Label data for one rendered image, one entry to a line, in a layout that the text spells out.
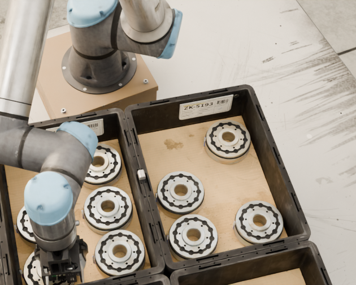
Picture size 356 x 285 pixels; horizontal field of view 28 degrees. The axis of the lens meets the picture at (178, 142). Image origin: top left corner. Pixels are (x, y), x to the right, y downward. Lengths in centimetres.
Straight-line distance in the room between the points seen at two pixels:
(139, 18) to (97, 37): 18
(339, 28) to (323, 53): 107
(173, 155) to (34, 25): 52
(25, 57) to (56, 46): 62
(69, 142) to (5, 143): 11
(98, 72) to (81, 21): 17
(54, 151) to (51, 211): 12
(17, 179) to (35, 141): 39
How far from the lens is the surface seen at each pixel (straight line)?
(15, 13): 126
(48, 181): 115
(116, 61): 173
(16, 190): 159
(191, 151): 162
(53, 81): 179
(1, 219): 146
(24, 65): 124
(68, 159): 119
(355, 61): 299
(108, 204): 153
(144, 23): 151
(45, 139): 122
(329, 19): 312
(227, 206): 156
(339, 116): 191
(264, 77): 194
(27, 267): 147
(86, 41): 166
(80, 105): 173
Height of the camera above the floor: 219
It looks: 57 degrees down
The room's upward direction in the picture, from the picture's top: 5 degrees clockwise
